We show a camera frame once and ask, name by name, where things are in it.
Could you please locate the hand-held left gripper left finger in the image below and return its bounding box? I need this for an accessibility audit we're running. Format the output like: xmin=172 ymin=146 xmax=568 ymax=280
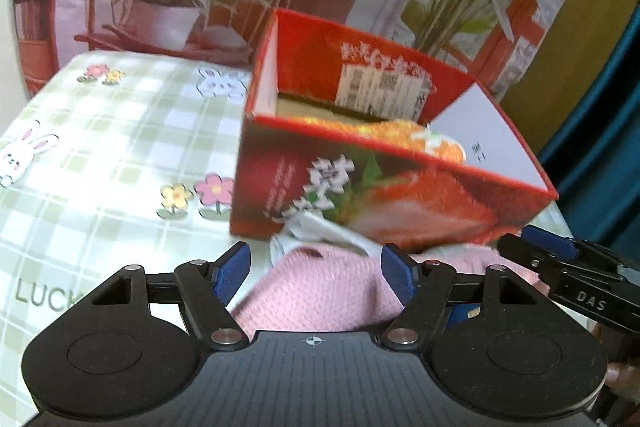
xmin=90 ymin=241 xmax=252 ymax=352

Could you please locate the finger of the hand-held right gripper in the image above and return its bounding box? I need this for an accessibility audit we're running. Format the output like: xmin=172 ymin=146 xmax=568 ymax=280
xmin=520 ymin=225 xmax=623 ymax=270
xmin=497 ymin=234 xmax=563 ymax=283

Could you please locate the red cardboard box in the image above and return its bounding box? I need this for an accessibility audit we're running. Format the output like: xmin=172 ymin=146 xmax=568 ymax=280
xmin=229 ymin=8 xmax=558 ymax=255

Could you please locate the pink knitted cloth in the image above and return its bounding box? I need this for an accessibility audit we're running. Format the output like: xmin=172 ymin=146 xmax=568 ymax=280
xmin=227 ymin=243 xmax=543 ymax=333

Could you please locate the checked printed tablecloth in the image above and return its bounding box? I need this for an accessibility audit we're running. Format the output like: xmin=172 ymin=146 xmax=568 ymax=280
xmin=0 ymin=51 xmax=576 ymax=427

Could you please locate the orange snack packet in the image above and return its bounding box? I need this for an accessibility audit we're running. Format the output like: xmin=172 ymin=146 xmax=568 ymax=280
xmin=295 ymin=118 xmax=467 ymax=165

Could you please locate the teal curtain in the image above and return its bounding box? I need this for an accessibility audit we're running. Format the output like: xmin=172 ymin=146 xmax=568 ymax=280
xmin=536 ymin=0 xmax=640 ymax=260

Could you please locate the white and green cloth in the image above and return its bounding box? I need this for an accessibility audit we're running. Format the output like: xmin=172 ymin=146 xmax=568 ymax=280
xmin=269 ymin=211 xmax=388 ymax=269

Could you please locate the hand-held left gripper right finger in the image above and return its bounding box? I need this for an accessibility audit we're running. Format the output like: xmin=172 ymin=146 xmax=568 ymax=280
xmin=381 ymin=244 xmax=548 ymax=352

